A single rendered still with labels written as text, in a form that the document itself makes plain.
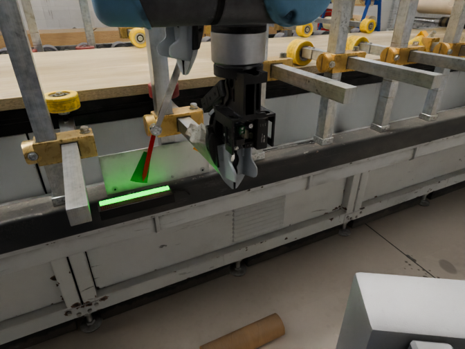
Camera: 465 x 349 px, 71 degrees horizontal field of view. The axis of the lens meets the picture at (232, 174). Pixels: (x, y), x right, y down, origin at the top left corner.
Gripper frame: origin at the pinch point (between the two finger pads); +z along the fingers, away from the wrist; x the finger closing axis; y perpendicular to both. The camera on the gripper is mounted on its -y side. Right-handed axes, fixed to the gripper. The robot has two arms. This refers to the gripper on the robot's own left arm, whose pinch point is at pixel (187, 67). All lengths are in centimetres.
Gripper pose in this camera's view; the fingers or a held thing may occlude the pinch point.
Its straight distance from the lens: 67.1
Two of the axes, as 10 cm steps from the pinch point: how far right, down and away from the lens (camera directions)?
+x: 7.2, 3.3, -6.1
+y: -6.9, 3.4, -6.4
